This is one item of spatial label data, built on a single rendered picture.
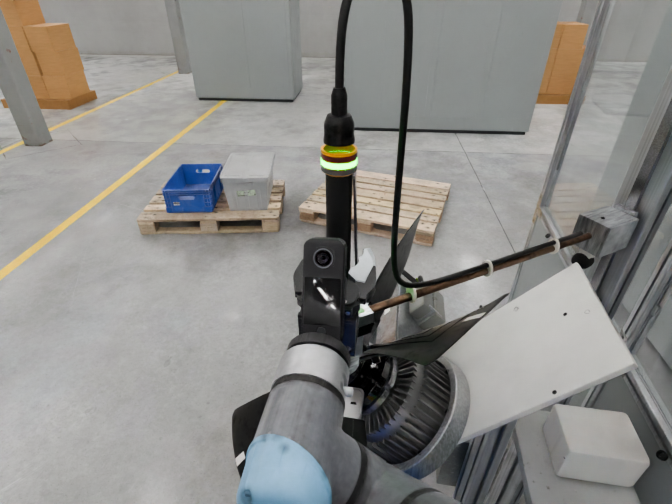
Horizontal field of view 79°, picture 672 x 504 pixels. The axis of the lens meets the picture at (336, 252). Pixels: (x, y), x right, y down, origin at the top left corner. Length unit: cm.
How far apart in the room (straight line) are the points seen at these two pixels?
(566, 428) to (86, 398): 223
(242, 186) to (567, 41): 641
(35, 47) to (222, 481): 768
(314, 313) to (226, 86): 766
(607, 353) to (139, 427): 207
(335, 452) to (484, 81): 595
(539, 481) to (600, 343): 48
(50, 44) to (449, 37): 613
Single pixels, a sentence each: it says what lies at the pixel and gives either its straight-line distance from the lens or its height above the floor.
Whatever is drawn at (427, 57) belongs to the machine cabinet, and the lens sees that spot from 599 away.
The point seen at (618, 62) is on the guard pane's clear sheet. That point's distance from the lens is 164.
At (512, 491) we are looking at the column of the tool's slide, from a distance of 182.
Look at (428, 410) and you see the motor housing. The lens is 85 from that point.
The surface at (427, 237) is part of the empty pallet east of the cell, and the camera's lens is 340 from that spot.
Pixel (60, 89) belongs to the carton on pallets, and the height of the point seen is 30.
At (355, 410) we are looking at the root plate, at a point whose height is 119.
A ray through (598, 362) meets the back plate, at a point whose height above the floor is 133.
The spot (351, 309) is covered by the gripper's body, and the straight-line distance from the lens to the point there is 48.
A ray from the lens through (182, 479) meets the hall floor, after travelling 216.
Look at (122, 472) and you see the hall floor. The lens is 227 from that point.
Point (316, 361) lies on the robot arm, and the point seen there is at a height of 152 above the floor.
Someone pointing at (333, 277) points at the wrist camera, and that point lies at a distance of 44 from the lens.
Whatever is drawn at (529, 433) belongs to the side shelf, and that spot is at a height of 86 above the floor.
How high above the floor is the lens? 183
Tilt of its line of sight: 34 degrees down
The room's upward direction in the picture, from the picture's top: straight up
